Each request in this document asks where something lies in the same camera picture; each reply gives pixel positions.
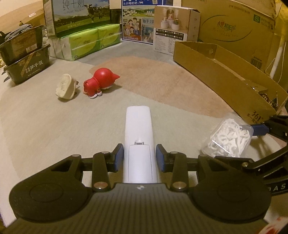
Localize bag of white clips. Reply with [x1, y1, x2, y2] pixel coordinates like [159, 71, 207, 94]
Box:
[201, 113, 254, 158]

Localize white remote control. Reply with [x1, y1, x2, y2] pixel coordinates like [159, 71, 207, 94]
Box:
[123, 106, 159, 184]

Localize white plug adapter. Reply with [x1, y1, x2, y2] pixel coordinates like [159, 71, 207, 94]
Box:
[56, 74, 79, 100]

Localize red cat figurine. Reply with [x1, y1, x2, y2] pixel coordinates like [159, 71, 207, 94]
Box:
[83, 68, 120, 99]

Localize open shallow cardboard box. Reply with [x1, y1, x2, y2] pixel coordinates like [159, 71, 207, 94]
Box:
[173, 41, 287, 124]

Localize large brown cardboard box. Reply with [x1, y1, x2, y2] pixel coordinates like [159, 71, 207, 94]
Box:
[181, 0, 281, 71]

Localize green tissue pack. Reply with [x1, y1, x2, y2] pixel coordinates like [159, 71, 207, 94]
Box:
[47, 24, 122, 61]

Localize lower black food tray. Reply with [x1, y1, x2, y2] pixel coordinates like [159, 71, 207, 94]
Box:
[3, 44, 50, 85]

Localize black food tray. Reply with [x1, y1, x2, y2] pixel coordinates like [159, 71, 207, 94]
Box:
[1, 25, 43, 66]
[3, 44, 50, 85]

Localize white humidifier box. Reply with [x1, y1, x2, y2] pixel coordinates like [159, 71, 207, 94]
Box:
[153, 5, 201, 55]

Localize upper black food tray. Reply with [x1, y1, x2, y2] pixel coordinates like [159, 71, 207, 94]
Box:
[1, 25, 43, 66]

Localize blue milk carton box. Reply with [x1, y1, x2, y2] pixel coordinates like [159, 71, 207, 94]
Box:
[121, 0, 173, 44]

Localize green pasture milk box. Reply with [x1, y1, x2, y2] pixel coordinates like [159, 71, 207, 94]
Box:
[42, 0, 121, 38]

